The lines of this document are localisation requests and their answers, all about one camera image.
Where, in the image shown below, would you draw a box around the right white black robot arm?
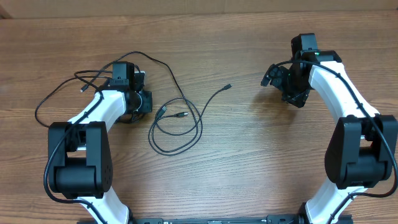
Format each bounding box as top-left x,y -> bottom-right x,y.
261,33 -> 397,223

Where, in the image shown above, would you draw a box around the black braided cable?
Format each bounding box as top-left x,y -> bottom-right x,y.
154,83 -> 233,137

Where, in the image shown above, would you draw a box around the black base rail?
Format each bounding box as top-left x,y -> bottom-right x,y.
129,214 -> 305,224

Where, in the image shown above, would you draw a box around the black cable usb-c plug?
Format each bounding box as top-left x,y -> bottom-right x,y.
80,50 -> 205,156

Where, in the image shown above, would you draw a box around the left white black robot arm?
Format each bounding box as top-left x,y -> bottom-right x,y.
44,62 -> 152,223

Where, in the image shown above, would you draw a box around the black cable silver plugs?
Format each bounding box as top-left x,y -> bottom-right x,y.
34,70 -> 114,128

